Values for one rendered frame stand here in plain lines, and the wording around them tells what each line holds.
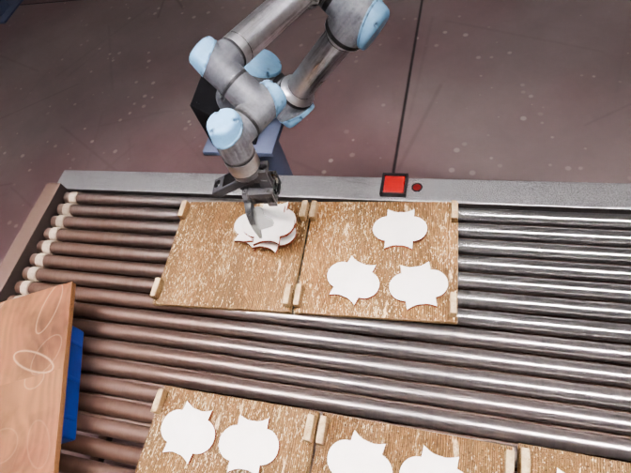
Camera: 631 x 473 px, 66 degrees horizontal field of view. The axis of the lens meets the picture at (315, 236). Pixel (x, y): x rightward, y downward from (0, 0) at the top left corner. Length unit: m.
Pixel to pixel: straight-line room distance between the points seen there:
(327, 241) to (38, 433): 0.84
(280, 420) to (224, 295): 0.38
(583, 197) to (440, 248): 0.40
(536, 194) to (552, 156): 1.31
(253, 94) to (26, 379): 0.90
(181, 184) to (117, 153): 1.80
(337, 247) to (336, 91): 1.93
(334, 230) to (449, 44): 2.17
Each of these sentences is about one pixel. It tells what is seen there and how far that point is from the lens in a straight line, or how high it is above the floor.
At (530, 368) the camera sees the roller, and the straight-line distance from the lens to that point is 1.23.
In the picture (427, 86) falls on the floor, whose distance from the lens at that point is 3.08.
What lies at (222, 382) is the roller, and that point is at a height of 0.92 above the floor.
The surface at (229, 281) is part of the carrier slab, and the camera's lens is 1.38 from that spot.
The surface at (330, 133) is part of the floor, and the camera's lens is 2.91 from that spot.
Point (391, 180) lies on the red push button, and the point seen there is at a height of 0.93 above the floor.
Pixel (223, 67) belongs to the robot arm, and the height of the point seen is 1.45.
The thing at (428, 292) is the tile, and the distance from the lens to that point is 1.24.
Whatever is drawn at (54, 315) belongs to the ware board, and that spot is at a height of 1.04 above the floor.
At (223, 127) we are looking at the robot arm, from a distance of 1.03.
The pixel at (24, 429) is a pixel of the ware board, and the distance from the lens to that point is 1.41.
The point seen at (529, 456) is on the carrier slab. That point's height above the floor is 0.96.
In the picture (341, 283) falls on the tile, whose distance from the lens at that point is 1.27.
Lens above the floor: 2.08
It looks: 56 degrees down
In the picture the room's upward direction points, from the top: 23 degrees counter-clockwise
